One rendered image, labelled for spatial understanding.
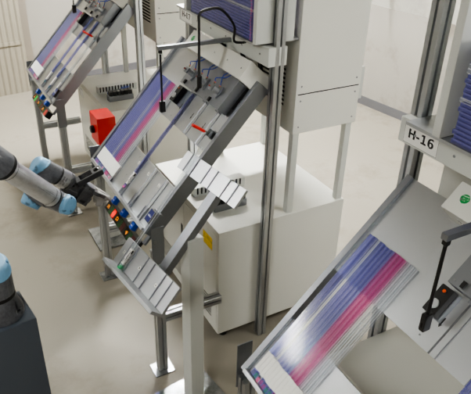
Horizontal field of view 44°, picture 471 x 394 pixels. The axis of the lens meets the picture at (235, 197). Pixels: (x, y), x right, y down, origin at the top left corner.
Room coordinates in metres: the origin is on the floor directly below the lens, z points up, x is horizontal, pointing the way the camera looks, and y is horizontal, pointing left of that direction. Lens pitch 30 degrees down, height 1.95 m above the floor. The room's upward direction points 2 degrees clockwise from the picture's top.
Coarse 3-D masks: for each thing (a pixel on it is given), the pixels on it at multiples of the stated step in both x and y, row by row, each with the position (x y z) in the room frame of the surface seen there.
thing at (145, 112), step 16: (144, 96) 2.49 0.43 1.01; (160, 96) 2.40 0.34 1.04; (144, 112) 2.40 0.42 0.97; (128, 128) 2.39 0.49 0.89; (144, 128) 2.31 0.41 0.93; (112, 144) 2.38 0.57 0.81; (128, 144) 2.30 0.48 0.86; (96, 160) 2.37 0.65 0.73; (112, 160) 2.29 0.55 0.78; (112, 176) 2.20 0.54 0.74
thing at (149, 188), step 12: (132, 156) 2.23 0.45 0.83; (144, 156) 2.18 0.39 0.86; (132, 168) 2.17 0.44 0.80; (144, 168) 2.12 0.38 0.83; (156, 168) 2.07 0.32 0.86; (120, 180) 2.16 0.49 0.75; (132, 180) 2.11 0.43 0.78; (144, 180) 2.06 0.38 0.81; (156, 180) 2.01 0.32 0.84; (120, 192) 2.10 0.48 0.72; (132, 192) 2.05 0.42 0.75; (144, 192) 2.00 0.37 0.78; (156, 192) 1.95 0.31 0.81; (132, 204) 1.99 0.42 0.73; (144, 204) 1.95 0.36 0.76; (156, 204) 1.90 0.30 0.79; (144, 216) 1.90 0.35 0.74
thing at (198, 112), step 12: (180, 48) 2.60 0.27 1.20; (168, 60) 2.60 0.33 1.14; (180, 60) 2.53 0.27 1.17; (192, 60) 2.46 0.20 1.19; (168, 72) 2.52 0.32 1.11; (180, 72) 2.46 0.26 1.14; (168, 108) 2.32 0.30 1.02; (180, 108) 2.26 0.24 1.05; (192, 108) 2.21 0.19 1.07; (204, 108) 2.16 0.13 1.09; (180, 120) 2.20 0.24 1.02; (192, 120) 2.15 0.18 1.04; (204, 120) 2.10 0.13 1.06; (216, 120) 2.05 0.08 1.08; (192, 132) 2.09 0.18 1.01; (204, 144) 1.99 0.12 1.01
